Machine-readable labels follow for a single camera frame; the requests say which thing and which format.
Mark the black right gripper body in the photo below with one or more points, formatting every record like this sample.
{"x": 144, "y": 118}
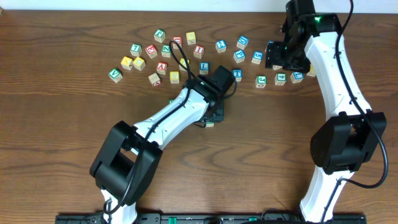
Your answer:
{"x": 289, "y": 57}

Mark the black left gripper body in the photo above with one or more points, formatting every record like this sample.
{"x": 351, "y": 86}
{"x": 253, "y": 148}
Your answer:
{"x": 218, "y": 115}

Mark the green B block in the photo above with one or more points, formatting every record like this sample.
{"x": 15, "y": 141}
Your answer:
{"x": 209, "y": 124}

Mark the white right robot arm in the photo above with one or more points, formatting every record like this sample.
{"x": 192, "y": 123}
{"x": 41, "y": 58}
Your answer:
{"x": 352, "y": 130}

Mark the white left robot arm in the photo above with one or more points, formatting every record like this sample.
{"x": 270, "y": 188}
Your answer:
{"x": 127, "y": 161}

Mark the blue L block right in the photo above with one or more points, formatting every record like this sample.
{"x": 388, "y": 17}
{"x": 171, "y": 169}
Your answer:
{"x": 296, "y": 77}

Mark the blue l block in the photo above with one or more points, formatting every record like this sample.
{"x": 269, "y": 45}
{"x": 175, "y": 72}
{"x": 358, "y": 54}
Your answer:
{"x": 204, "y": 68}
{"x": 296, "y": 77}

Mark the green 4 block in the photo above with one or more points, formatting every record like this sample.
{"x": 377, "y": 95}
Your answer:
{"x": 280, "y": 78}

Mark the yellow block right edge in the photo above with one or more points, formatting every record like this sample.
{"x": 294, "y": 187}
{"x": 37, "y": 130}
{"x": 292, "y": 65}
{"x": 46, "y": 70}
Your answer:
{"x": 312, "y": 72}

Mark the blue 5 block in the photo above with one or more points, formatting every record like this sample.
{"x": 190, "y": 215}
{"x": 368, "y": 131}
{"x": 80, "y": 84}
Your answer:
{"x": 257, "y": 57}

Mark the green J block right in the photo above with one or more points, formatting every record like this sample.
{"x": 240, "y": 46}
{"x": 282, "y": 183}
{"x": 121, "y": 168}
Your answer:
{"x": 261, "y": 81}

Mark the green j block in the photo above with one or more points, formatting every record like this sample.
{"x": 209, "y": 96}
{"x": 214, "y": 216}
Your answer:
{"x": 261, "y": 81}
{"x": 159, "y": 35}

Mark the blue T block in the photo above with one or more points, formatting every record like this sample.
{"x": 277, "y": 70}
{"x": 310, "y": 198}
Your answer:
{"x": 238, "y": 74}

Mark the blue P block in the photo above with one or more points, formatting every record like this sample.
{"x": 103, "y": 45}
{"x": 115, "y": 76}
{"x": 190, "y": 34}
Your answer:
{"x": 239, "y": 56}

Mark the yellow S block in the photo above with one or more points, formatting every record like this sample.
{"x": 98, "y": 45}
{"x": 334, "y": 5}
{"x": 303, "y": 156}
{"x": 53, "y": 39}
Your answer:
{"x": 174, "y": 77}

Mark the yellow O block upper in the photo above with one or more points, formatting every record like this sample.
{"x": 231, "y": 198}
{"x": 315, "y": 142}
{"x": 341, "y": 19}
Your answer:
{"x": 183, "y": 64}

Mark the red I block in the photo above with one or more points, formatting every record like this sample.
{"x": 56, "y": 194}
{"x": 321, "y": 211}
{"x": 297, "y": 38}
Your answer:
{"x": 198, "y": 51}

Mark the blue 2 block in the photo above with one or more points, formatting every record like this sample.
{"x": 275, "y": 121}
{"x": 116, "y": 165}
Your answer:
{"x": 220, "y": 46}

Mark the tilted red A block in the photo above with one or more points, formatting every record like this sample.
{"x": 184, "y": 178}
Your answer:
{"x": 154, "y": 80}

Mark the green Z block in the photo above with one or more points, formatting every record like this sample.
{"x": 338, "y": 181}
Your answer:
{"x": 165, "y": 51}

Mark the plain yellow top block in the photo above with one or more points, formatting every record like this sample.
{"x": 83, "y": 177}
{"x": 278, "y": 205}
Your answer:
{"x": 191, "y": 38}

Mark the red U block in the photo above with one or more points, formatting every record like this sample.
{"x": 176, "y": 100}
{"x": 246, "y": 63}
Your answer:
{"x": 177, "y": 42}

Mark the red E block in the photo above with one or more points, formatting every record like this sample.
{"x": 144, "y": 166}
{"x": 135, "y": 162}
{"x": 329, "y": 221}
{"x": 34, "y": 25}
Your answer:
{"x": 151, "y": 51}

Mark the yellow C block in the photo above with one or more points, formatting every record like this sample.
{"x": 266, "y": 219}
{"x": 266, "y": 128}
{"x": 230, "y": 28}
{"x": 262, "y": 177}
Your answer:
{"x": 139, "y": 63}

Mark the green 7 block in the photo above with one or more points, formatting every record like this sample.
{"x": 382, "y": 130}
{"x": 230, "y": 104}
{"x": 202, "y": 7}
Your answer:
{"x": 136, "y": 50}

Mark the yellow K block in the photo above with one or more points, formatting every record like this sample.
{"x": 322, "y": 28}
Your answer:
{"x": 127, "y": 63}

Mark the green V block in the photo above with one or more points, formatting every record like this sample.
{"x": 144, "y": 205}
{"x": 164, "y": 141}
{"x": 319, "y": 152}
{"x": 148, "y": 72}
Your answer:
{"x": 116, "y": 75}

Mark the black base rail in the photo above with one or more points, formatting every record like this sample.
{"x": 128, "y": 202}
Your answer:
{"x": 155, "y": 218}

